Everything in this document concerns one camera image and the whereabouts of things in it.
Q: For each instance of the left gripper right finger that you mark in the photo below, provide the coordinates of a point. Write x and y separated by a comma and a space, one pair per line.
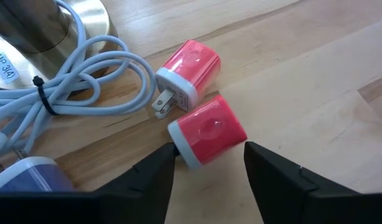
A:
278, 186

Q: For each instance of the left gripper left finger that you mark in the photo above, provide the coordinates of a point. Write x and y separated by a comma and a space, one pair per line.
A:
141, 193

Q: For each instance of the pink white wall charger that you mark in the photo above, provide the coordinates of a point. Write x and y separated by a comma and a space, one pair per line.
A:
209, 130
191, 68

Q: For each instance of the dark blue white charger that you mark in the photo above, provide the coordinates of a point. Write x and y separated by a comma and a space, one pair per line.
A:
38, 177

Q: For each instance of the brass lamp with white bulb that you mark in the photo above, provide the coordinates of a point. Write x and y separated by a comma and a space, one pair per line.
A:
38, 25

